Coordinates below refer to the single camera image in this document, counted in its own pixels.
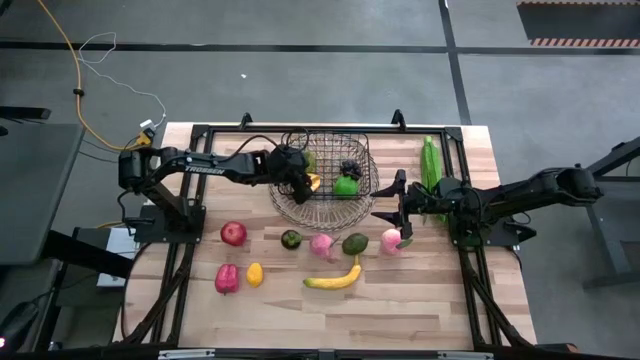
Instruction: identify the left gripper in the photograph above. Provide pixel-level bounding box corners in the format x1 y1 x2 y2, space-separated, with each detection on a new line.
267 143 314 205

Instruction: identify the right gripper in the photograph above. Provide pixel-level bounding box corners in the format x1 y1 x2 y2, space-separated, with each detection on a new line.
369 168 441 240

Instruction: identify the dark round mangosteen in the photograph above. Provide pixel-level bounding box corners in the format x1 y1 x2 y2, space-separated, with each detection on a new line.
280 229 303 251

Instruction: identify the black grape bunch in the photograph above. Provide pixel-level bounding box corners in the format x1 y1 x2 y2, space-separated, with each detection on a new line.
340 158 364 181

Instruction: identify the green avocado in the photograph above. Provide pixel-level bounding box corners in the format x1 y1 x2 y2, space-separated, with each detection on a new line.
341 232 370 256

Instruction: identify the red pomegranate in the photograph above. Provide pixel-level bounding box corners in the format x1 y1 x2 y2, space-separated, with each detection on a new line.
220 221 248 247

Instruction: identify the yellow lemon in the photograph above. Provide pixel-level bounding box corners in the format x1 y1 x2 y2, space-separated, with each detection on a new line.
245 262 265 289

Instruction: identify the yellow banana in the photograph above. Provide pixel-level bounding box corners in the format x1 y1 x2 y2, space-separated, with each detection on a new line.
302 254 363 291

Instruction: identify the red bell pepper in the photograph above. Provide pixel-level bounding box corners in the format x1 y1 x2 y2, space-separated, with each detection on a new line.
214 263 240 295

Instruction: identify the green corn husk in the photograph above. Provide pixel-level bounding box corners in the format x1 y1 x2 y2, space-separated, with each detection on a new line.
419 135 449 224

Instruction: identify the white box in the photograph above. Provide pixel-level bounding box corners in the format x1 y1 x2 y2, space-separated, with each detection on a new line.
97 227 139 289

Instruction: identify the grey metal table stand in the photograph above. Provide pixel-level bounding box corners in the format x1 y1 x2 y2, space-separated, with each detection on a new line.
582 134 640 291

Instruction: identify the black hazard-striped floor mat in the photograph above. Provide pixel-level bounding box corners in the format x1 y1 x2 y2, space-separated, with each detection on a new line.
515 0 640 49

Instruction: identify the grey side desk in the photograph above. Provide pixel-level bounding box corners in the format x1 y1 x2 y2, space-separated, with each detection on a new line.
0 122 85 266

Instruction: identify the black device with LED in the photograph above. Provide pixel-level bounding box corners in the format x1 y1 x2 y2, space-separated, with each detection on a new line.
0 299 41 351

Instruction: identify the black wire basket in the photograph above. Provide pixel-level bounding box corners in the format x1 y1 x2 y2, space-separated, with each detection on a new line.
277 130 374 201

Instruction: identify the black aluminium table frame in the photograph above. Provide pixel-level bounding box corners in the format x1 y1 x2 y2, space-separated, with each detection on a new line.
112 110 539 360

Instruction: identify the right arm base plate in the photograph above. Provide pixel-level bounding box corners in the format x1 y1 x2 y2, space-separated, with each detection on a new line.
449 222 539 249

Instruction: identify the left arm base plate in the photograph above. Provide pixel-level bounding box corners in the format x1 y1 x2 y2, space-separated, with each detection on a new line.
132 203 207 245

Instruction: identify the silver aluminium rail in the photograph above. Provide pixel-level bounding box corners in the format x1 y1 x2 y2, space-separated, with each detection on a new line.
437 350 495 360
158 348 216 360

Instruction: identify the white floor cable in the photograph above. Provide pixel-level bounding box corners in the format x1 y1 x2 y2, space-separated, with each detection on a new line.
77 31 168 129

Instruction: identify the yellow floor cable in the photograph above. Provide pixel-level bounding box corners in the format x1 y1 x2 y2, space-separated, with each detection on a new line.
34 0 154 152

